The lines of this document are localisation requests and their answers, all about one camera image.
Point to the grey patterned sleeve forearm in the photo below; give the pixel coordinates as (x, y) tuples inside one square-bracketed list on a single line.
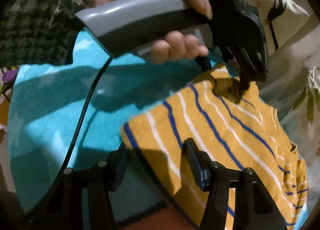
[(39, 31)]

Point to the turquoise cartoon fleece blanket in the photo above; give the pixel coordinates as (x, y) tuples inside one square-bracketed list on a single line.
[(44, 111)]

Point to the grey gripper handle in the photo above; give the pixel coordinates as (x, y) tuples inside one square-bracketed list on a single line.
[(124, 26)]

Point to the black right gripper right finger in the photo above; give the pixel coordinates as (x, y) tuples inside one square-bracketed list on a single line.
[(254, 206)]

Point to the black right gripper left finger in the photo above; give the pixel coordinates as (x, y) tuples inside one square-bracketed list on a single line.
[(80, 199)]

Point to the yellow striped small shirt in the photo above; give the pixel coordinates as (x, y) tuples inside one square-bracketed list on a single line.
[(238, 135)]

